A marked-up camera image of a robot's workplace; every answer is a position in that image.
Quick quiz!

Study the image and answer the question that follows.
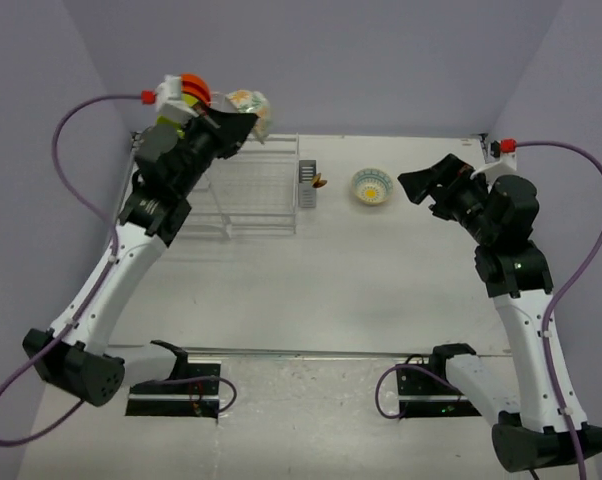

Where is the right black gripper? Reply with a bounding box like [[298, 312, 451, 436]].
[[399, 153, 498, 244]]

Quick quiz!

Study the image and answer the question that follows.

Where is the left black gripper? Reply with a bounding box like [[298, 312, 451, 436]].
[[174, 101, 258, 196]]

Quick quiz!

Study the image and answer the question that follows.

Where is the floral patterned yellow bowl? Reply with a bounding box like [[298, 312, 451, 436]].
[[226, 89, 273, 144]]

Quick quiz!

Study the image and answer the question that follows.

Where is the orange bowl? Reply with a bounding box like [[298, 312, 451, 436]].
[[181, 82, 211, 107], [180, 73, 211, 99]]

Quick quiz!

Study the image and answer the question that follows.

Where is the blue patterned yellow bowl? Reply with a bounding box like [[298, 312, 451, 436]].
[[350, 168, 394, 207]]

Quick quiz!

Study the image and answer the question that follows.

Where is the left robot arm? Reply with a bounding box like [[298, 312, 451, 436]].
[[23, 109, 258, 407]]

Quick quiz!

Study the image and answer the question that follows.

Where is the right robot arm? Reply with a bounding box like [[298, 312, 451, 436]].
[[398, 154, 602, 473]]

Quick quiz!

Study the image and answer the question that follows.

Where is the grey cutlery holder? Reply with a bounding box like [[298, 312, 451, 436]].
[[297, 160, 318, 208]]

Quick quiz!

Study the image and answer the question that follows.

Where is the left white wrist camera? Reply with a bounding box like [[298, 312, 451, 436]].
[[155, 75, 195, 127]]

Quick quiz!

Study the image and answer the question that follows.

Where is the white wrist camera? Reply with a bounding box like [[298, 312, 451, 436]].
[[155, 75, 195, 127], [470, 138, 517, 184]]

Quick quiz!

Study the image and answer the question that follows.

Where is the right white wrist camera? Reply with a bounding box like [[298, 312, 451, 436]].
[[470, 138, 517, 184]]

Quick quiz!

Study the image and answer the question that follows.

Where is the white wire dish rack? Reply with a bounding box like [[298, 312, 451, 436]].
[[180, 90, 301, 242]]

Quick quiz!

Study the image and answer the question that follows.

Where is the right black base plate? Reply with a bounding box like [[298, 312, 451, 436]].
[[396, 369, 480, 419]]

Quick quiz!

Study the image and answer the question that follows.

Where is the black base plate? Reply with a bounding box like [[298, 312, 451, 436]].
[[125, 380, 221, 419], [396, 369, 480, 419]]

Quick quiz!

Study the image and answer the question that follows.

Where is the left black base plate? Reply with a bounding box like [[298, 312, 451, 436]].
[[125, 380, 221, 419]]

